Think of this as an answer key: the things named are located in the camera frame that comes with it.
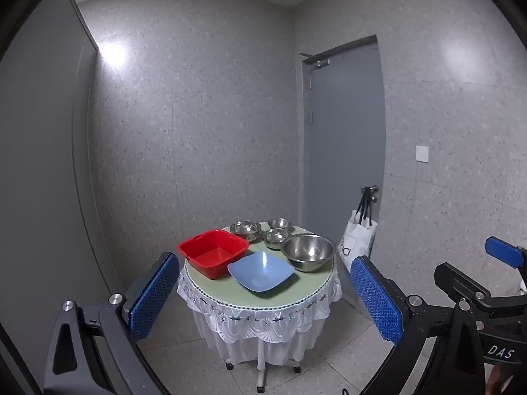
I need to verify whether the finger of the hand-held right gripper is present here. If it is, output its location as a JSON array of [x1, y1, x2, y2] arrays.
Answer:
[[434, 262, 501, 310], [485, 236, 527, 271]]

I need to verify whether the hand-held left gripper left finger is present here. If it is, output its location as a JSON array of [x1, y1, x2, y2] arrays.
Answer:
[[43, 252, 180, 395]]

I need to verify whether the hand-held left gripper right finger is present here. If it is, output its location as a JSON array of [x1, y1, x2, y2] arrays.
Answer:
[[350, 255, 486, 395]]

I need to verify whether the red plastic basin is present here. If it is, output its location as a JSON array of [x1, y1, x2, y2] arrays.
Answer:
[[177, 229, 250, 280]]

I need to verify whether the large steel bowl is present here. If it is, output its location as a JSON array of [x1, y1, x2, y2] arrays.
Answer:
[[281, 233, 336, 273]]

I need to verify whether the blue square bowl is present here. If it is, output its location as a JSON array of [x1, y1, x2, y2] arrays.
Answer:
[[227, 251, 296, 294]]

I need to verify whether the person's right hand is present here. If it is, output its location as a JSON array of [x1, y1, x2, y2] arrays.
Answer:
[[485, 364, 527, 395]]

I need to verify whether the white tote bag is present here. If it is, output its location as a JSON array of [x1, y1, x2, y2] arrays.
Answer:
[[337, 187, 378, 273]]

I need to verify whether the white table stand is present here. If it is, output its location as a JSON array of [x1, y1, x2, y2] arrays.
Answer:
[[224, 335, 303, 394]]

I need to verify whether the grey door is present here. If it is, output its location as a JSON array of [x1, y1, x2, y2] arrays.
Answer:
[[302, 35, 386, 309]]

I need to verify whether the metal door closer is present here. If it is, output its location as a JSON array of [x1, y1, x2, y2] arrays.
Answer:
[[299, 52, 330, 67]]

